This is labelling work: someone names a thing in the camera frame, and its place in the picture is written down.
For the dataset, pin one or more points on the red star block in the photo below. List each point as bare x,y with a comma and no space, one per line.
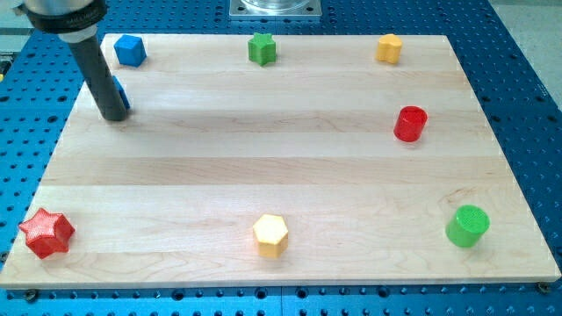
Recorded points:
47,233

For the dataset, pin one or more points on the yellow heart block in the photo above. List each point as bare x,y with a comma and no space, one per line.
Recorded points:
389,48

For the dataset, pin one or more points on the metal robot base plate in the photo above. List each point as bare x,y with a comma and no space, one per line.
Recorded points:
275,8

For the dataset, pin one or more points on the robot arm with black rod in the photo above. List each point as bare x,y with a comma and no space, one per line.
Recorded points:
75,22

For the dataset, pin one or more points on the blue cube block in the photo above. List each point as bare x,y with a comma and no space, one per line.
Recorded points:
130,50

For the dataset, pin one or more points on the green star block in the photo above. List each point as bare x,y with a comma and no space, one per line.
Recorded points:
262,49

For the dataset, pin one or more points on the green cylinder block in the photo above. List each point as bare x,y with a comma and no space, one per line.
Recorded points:
467,226

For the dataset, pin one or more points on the wooden board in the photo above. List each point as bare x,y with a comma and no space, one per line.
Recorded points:
168,197

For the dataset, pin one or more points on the yellow hexagon block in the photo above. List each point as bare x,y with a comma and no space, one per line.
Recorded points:
271,235

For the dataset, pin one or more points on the red cylinder block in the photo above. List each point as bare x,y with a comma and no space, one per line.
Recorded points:
410,123

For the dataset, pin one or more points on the blue block behind rod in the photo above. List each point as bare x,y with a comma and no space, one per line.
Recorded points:
121,92

